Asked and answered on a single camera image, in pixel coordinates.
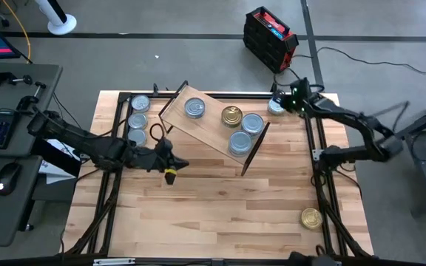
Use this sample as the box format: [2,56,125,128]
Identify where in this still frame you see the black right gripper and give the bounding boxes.
[274,77,312,115]

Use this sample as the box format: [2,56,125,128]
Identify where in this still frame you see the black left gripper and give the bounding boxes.
[126,139,191,185]

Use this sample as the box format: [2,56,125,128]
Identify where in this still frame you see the silver-lid tuna can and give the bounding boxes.
[127,112,149,131]
[183,97,206,120]
[267,98,286,117]
[241,127,266,137]
[229,146,252,158]
[240,112,266,134]
[229,131,253,154]
[130,93,152,114]
[126,128,149,147]

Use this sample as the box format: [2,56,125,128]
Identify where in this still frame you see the gold-lid tuna can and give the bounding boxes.
[300,207,325,231]
[220,106,244,129]

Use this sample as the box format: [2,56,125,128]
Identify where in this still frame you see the red black tool case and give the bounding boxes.
[242,5,300,74]

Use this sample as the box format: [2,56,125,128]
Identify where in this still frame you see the black flat box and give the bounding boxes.
[30,140,83,178]

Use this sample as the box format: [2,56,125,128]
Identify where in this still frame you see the white paper sheet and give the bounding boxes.
[38,158,78,185]

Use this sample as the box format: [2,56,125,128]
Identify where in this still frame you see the black desk clamp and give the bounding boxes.
[15,81,47,112]
[0,68,35,89]

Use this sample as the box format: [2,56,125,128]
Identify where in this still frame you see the black computer mouse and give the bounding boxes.
[0,162,24,197]

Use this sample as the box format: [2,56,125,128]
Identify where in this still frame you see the white round-base stand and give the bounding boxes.
[34,0,78,36]

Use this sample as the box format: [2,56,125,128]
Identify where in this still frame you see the black metal table frame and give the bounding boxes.
[61,90,375,260]

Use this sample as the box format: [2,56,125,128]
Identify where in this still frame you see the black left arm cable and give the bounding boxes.
[149,122,167,143]

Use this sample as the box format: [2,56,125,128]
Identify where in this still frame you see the wooden shelf black frame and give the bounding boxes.
[157,78,271,177]

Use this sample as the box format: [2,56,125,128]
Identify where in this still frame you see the black floor cable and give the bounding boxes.
[292,46,426,77]

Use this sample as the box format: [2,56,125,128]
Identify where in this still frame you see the silver metal bracket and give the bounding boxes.
[92,258,136,266]

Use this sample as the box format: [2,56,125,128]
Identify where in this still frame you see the black device with cable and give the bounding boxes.
[288,250,342,266]

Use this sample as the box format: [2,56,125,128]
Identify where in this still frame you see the yellow cable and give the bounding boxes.
[0,0,33,64]

